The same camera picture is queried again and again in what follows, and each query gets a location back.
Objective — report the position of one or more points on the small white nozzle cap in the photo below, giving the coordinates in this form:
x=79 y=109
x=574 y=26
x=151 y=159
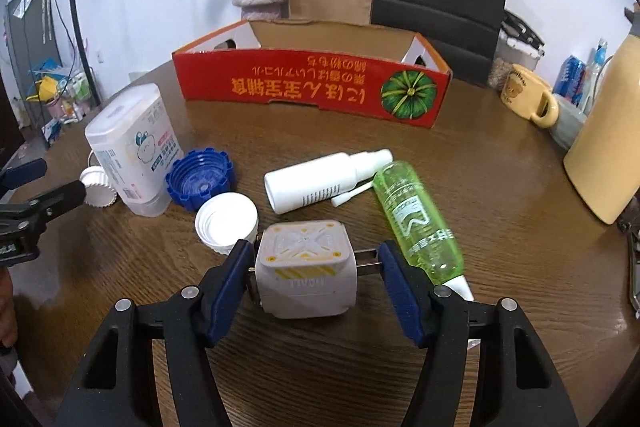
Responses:
x=350 y=194

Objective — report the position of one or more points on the white wall socket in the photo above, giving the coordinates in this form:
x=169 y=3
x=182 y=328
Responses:
x=137 y=77

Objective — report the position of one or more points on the white square jar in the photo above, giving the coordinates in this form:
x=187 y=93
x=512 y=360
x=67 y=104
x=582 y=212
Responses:
x=305 y=272

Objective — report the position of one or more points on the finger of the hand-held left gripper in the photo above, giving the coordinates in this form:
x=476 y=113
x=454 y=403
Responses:
x=62 y=198
x=25 y=171

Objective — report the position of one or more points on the person's left hand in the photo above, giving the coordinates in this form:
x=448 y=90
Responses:
x=6 y=307

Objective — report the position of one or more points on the metal-framed glasses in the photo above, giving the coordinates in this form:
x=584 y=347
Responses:
x=634 y=257

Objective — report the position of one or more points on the clear spray bottle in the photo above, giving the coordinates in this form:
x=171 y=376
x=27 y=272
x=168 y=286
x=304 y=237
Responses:
x=595 y=77

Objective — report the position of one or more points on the red cardboard box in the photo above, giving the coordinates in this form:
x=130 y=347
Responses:
x=310 y=79

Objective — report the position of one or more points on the grey ceramic cup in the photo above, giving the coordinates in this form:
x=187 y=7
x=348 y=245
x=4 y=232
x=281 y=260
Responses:
x=567 y=124

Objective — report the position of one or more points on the small white ribbed cap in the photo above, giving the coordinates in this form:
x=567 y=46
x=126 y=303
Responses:
x=97 y=189

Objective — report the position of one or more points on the white spray bottle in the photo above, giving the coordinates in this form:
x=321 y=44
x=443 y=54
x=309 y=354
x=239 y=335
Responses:
x=315 y=184

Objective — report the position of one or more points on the clear jar with black lid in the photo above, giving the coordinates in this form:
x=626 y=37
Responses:
x=515 y=52

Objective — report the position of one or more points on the yellow plastic toy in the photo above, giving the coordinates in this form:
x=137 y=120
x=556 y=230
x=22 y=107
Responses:
x=42 y=88

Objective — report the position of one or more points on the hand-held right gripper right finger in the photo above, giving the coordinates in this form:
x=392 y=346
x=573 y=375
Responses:
x=397 y=282

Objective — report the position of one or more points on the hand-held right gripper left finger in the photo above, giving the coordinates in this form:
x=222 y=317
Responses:
x=235 y=279

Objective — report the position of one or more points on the blue ribbed bottle cap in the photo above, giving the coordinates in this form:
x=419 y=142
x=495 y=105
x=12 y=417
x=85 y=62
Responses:
x=197 y=179

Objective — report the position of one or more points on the white labelled plastic container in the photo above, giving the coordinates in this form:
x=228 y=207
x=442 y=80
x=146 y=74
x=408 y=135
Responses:
x=130 y=147

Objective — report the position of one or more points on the cream thermos jug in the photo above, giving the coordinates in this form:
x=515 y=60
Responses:
x=610 y=142

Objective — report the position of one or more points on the blue drink can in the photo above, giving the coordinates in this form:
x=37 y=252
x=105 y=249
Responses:
x=570 y=79

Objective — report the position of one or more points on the yellow bear mug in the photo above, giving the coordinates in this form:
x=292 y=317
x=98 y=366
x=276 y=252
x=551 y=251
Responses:
x=525 y=94

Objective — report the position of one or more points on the green spray bottle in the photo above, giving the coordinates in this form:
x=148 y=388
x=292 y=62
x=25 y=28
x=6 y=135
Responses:
x=417 y=217

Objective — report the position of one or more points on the black lamp stand pole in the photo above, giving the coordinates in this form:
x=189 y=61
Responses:
x=77 y=7

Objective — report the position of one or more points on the white round lid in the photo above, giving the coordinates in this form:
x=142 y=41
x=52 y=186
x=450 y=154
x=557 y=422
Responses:
x=225 y=222

